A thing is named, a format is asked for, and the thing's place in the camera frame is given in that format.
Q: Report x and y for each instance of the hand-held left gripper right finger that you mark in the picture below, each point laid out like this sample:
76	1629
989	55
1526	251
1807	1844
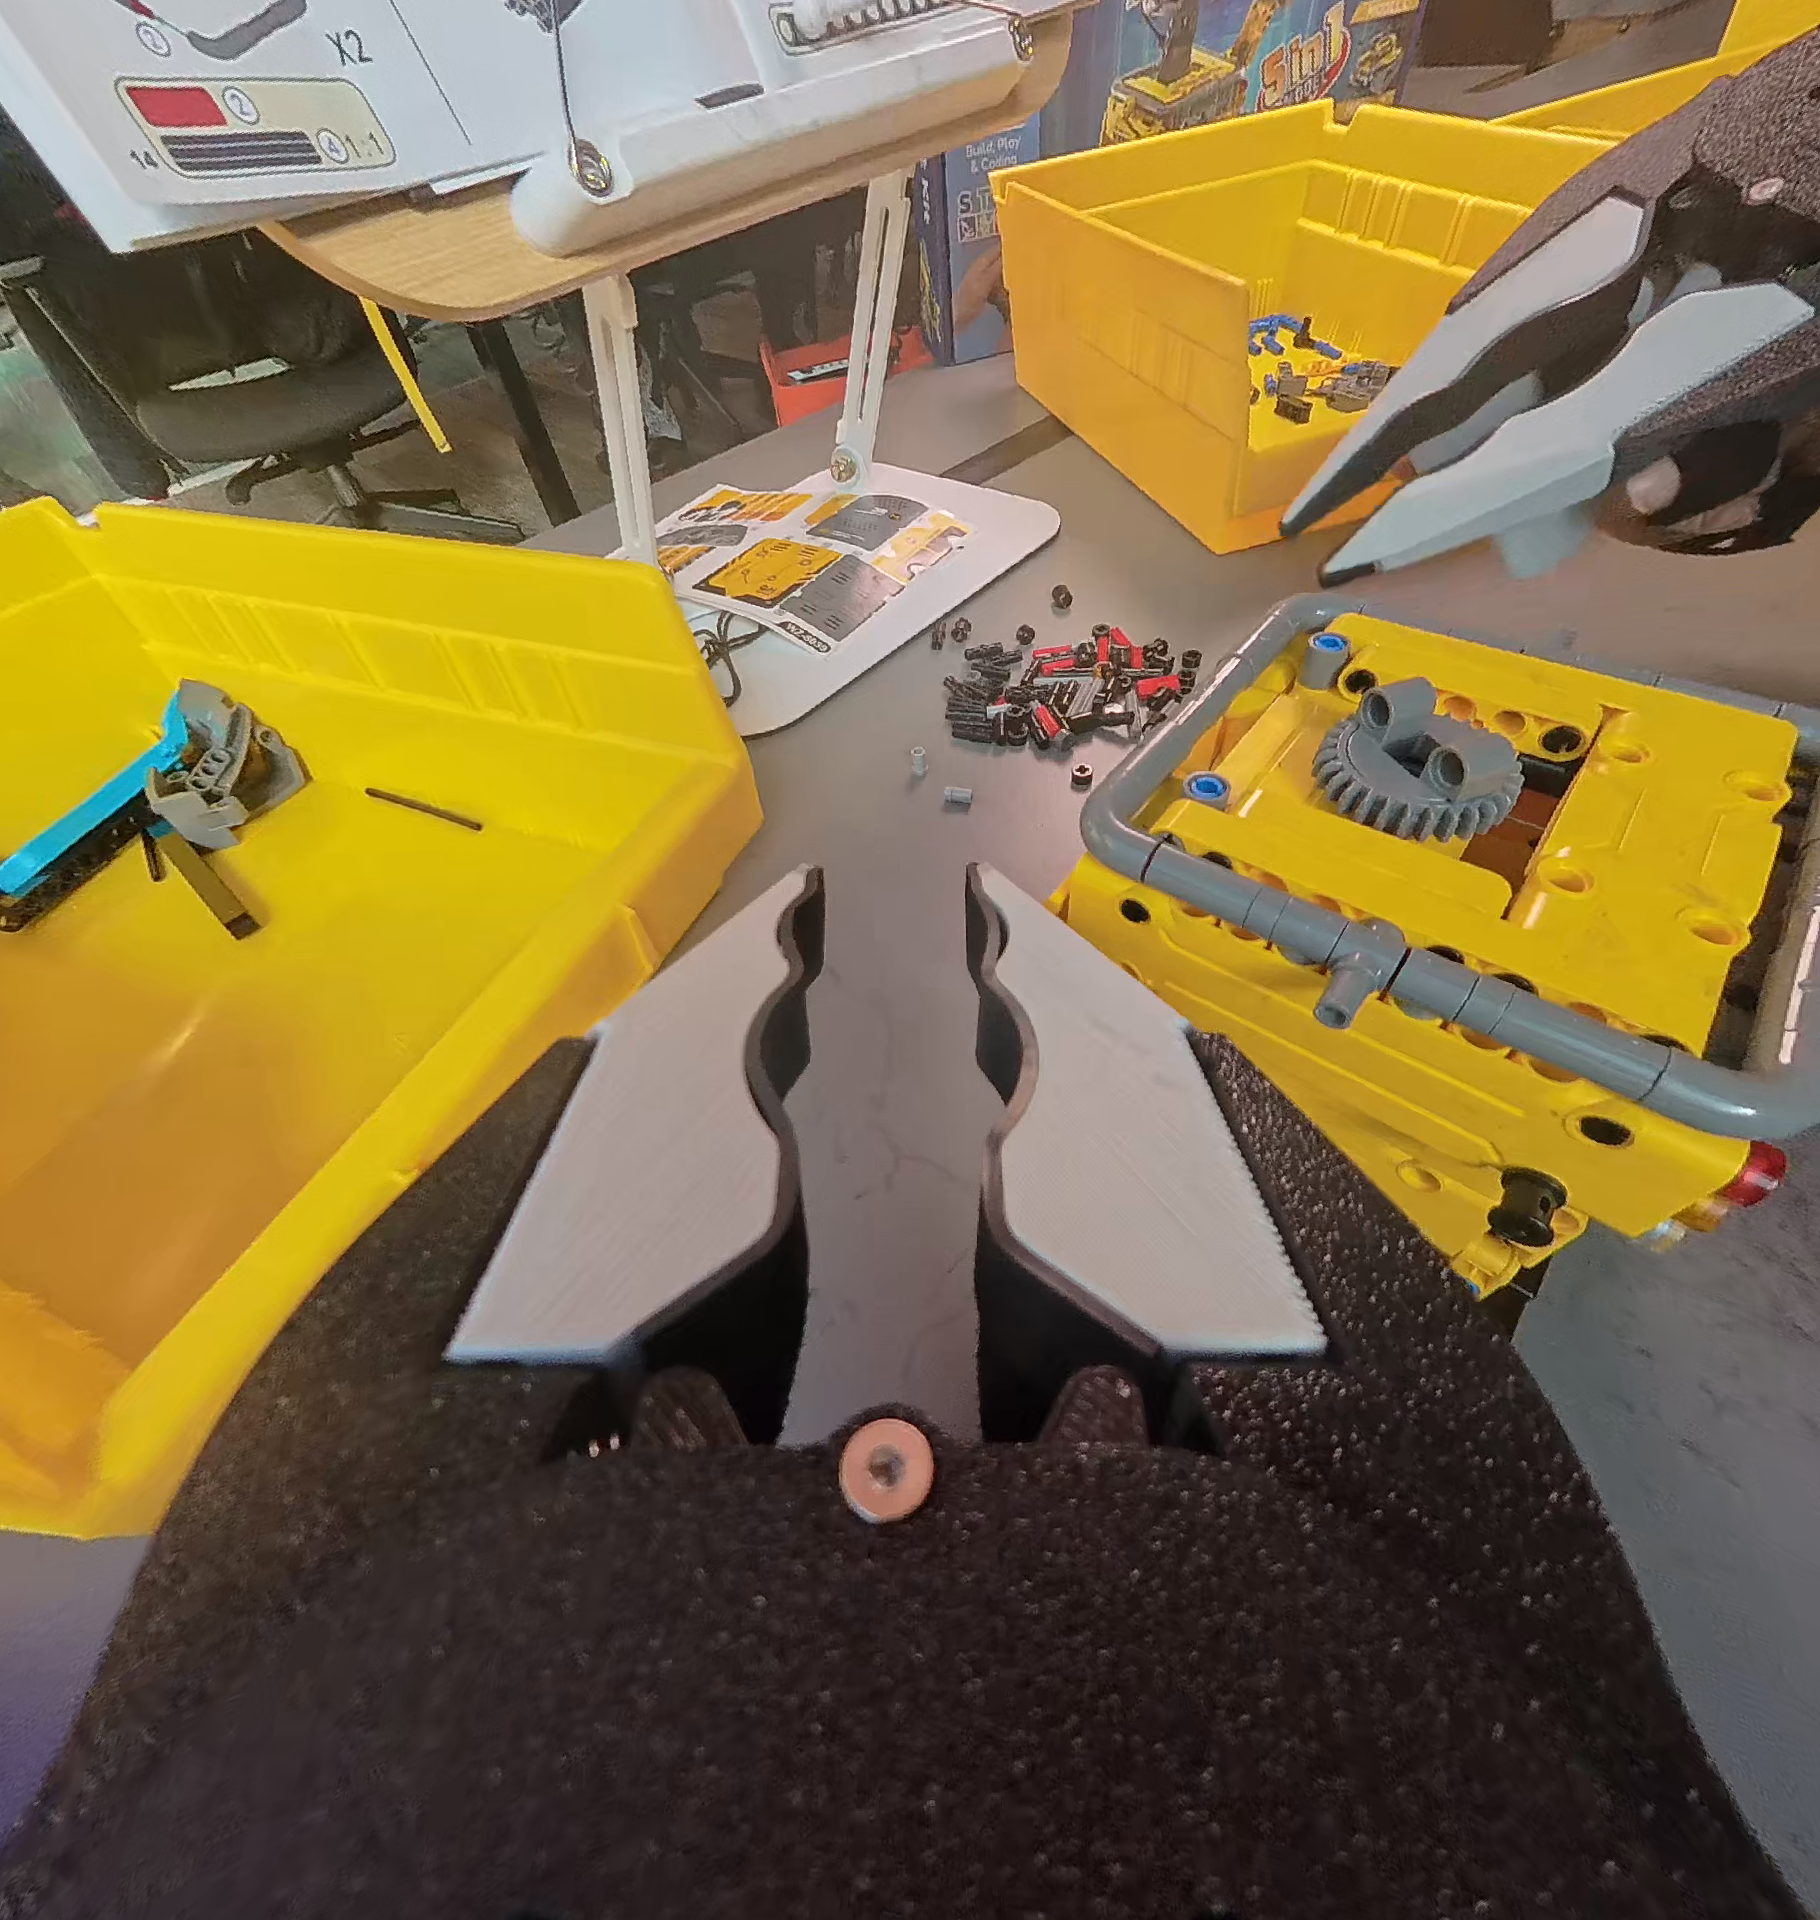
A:
1136	1185

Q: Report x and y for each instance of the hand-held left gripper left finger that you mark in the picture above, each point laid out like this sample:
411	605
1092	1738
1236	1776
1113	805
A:
642	1185

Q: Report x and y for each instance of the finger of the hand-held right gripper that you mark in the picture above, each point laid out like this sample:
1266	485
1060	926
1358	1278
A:
1539	315
1632	376

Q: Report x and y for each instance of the yellow and black lego model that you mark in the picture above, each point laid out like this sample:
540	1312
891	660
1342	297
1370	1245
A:
1645	870

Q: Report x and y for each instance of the pile of black red pins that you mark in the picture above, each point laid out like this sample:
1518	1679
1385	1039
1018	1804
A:
1075	681

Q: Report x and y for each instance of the thin black lego piece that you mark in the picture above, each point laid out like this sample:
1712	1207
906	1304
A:
423	806

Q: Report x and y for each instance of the black and blue lego piece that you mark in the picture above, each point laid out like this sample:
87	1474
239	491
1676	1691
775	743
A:
116	810

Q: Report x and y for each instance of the person's right hand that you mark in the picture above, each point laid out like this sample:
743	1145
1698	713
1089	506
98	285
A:
1657	487

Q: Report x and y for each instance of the empty yellow plastic bin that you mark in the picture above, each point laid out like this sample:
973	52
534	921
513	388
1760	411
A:
1616	105

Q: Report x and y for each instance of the heap of grey blue pieces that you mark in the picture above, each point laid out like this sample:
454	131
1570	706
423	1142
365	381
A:
1315	376

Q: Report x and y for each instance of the yellow bin with few pieces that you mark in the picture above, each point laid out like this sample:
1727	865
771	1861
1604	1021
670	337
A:
326	1080

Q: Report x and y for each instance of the yellow bin with many pieces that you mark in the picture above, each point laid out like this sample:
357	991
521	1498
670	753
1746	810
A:
1120	330

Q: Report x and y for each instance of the blue robot kit box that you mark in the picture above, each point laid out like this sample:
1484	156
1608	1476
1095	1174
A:
1195	61

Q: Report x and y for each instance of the yellow grey sticker sheet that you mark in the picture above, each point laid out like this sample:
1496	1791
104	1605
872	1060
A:
819	563

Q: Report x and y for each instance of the white stand pole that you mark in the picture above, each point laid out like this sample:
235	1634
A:
872	330
622	420

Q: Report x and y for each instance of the red storage box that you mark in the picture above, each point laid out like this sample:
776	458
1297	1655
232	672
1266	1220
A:
830	376

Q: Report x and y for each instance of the white page holder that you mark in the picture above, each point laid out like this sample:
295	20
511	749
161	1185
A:
731	135

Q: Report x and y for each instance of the yellow ribbon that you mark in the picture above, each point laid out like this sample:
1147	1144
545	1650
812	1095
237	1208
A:
407	376

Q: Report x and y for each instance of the black office chair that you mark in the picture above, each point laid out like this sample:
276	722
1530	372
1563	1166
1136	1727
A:
251	405

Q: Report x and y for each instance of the white book stand with stickers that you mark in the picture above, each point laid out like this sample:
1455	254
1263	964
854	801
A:
429	271

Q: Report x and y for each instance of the open instruction booklet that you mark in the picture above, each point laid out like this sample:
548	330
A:
251	89

